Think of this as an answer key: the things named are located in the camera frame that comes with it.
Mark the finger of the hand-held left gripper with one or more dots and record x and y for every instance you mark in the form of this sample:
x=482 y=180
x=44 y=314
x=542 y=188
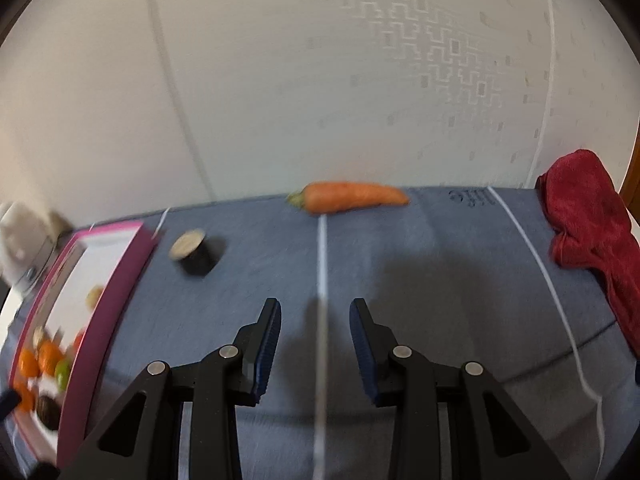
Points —
x=7 y=405

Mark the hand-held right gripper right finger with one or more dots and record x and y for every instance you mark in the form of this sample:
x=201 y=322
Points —
x=361 y=350

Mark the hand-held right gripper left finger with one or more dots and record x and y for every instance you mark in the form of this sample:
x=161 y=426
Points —
x=265 y=355

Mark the dark brown wrinkled fruit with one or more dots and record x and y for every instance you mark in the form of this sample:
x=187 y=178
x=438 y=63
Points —
x=49 y=412

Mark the orange mandarin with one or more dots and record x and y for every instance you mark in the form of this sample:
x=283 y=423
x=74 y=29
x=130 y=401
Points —
x=25 y=395
x=79 y=341
x=51 y=358
x=28 y=364

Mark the green round fruit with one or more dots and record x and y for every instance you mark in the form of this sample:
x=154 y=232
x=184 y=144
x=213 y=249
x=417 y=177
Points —
x=62 y=375

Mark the pink cardboard box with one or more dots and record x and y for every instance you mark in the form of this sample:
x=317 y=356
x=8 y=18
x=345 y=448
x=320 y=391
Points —
x=110 y=305

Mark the blue-grey printed cloth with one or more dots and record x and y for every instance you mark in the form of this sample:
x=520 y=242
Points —
x=425 y=270

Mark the cut eggplant piece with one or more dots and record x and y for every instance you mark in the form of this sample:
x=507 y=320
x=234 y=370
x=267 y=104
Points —
x=197 y=257

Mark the small round tan fruit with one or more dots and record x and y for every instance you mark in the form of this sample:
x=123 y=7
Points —
x=95 y=297

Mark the orange carrot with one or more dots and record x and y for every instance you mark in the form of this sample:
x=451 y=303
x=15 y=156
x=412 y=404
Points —
x=350 y=197

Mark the white appliance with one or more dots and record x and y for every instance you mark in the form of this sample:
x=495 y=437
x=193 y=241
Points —
x=22 y=245

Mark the red towel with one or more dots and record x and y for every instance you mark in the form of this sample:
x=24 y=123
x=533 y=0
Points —
x=585 y=220

